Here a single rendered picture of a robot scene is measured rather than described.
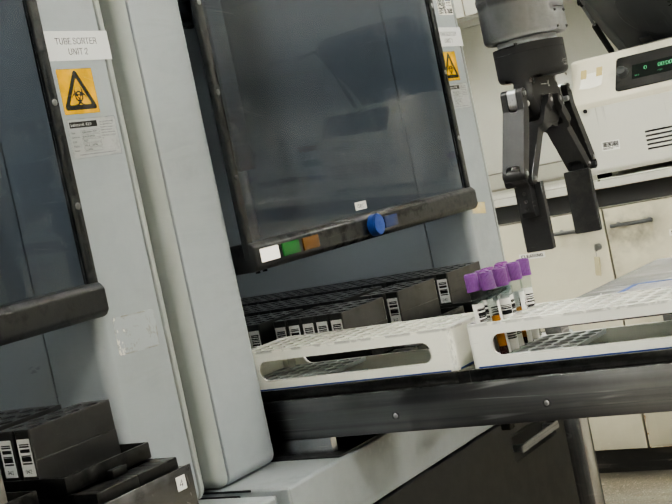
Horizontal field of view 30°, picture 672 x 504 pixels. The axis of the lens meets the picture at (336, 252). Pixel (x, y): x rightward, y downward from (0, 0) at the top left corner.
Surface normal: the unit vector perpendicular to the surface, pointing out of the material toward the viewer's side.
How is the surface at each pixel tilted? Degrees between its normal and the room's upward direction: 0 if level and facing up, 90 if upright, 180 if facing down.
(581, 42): 90
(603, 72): 59
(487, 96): 90
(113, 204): 90
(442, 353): 90
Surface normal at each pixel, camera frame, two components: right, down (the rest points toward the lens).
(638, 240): -0.52, 0.15
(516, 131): -0.56, -0.30
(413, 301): 0.82, -0.15
